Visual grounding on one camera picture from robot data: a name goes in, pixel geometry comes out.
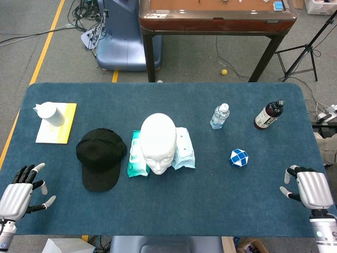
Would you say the white yellow booklet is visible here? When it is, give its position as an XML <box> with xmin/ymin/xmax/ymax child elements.
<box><xmin>35</xmin><ymin>103</ymin><xmax>78</xmax><ymax>144</ymax></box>

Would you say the black cable bundle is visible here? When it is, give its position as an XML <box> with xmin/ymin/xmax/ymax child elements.
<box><xmin>67</xmin><ymin>0</ymin><xmax>110</xmax><ymax>32</ymax></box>

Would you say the blue white snake puzzle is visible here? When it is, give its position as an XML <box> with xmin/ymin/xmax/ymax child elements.
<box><xmin>229</xmin><ymin>148</ymin><xmax>249</xmax><ymax>168</ymax></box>

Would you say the light blue wet wipes pack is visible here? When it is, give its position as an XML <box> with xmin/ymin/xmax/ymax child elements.
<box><xmin>171</xmin><ymin>126</ymin><xmax>196</xmax><ymax>170</ymax></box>

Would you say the white storage basket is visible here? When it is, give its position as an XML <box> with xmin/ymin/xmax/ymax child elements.
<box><xmin>304</xmin><ymin>0</ymin><xmax>337</xmax><ymax>15</ymax></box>

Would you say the grey floor cable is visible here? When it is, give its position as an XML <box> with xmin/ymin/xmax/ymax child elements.
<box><xmin>0</xmin><ymin>23</ymin><xmax>80</xmax><ymax>47</ymax></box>

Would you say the blue felt table cover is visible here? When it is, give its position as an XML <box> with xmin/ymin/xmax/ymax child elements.
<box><xmin>0</xmin><ymin>82</ymin><xmax>337</xmax><ymax>238</ymax></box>

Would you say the white socket board with plugs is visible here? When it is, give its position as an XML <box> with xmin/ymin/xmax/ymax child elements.
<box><xmin>80</xmin><ymin>25</ymin><xmax>107</xmax><ymax>51</ymax></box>

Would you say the black tripod stand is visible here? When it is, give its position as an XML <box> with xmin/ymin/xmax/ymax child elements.
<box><xmin>274</xmin><ymin>9</ymin><xmax>337</xmax><ymax>83</ymax></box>

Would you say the light wooden board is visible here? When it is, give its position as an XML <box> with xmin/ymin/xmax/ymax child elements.
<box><xmin>221</xmin><ymin>236</ymin><xmax>236</xmax><ymax>253</ymax></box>

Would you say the thin black floor cable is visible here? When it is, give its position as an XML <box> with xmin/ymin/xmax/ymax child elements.
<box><xmin>215</xmin><ymin>35</ymin><xmax>250</xmax><ymax>79</ymax></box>

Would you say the black baseball cap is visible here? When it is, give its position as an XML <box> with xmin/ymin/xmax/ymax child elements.
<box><xmin>75</xmin><ymin>128</ymin><xmax>127</xmax><ymax>192</ymax></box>

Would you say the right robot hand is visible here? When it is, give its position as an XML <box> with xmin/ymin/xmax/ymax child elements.
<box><xmin>279</xmin><ymin>164</ymin><xmax>334</xmax><ymax>211</ymax></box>

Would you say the beige fabric bundle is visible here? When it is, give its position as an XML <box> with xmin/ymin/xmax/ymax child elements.
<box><xmin>315</xmin><ymin>131</ymin><xmax>337</xmax><ymax>167</ymax></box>

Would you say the green wet wipes pack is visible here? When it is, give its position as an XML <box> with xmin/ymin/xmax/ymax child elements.
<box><xmin>127</xmin><ymin>130</ymin><xmax>150</xmax><ymax>178</ymax></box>

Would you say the white foam mannequin head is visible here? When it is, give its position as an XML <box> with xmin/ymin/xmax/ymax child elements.
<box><xmin>140</xmin><ymin>112</ymin><xmax>177</xmax><ymax>175</ymax></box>

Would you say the cardboard box with items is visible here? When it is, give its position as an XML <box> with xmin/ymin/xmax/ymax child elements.
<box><xmin>235</xmin><ymin>238</ymin><xmax>269</xmax><ymax>253</ymax></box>

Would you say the clear water bottle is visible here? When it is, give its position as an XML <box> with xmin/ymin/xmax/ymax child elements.
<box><xmin>210</xmin><ymin>103</ymin><xmax>230</xmax><ymax>130</ymax></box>

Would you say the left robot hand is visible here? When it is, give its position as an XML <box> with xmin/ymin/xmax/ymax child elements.
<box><xmin>0</xmin><ymin>162</ymin><xmax>57</xmax><ymax>221</ymax></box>

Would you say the white plastic cup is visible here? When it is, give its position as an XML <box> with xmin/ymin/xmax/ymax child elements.
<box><xmin>33</xmin><ymin>101</ymin><xmax>66</xmax><ymax>128</ymax></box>

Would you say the white power strip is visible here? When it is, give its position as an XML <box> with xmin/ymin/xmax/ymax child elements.
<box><xmin>315</xmin><ymin>104</ymin><xmax>337</xmax><ymax>124</ymax></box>

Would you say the brown mahjong table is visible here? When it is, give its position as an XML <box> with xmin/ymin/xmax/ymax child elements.
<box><xmin>138</xmin><ymin>0</ymin><xmax>298</xmax><ymax>83</ymax></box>

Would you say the dark tea bottle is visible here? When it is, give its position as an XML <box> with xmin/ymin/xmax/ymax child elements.
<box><xmin>253</xmin><ymin>99</ymin><xmax>285</xmax><ymax>131</ymax></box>

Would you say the grey blue robot torso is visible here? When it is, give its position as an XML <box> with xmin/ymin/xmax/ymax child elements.
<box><xmin>109</xmin><ymin>235</ymin><xmax>224</xmax><ymax>253</ymax></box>

